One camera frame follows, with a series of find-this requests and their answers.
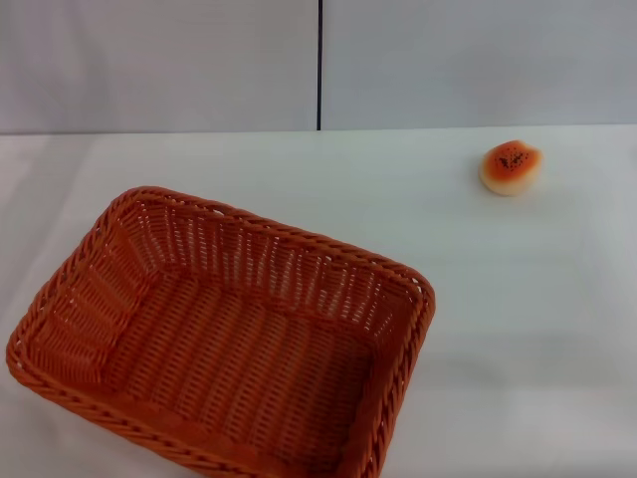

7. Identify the orange woven plastic basket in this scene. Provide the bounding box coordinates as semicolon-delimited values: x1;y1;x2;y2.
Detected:
5;185;437;478

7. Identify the black vertical wall strip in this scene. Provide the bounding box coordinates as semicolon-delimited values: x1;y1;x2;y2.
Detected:
315;0;324;131

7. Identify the round sesame bread bun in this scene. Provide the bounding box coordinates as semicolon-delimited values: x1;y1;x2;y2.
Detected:
478;140;544;197

